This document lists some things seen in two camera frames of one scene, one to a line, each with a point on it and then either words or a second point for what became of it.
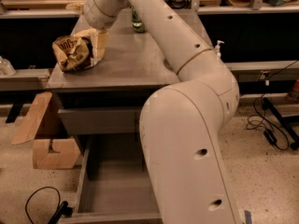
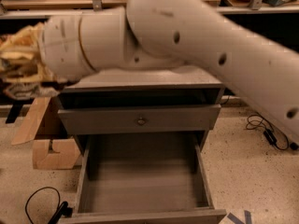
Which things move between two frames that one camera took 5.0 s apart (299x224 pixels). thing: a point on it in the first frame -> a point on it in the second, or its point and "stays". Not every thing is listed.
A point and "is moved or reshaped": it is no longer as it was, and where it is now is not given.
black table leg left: x=14 y=112 stays
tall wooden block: x=33 y=119 stays
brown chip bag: x=74 y=53 is moved or reshaped
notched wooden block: x=66 y=158 stays
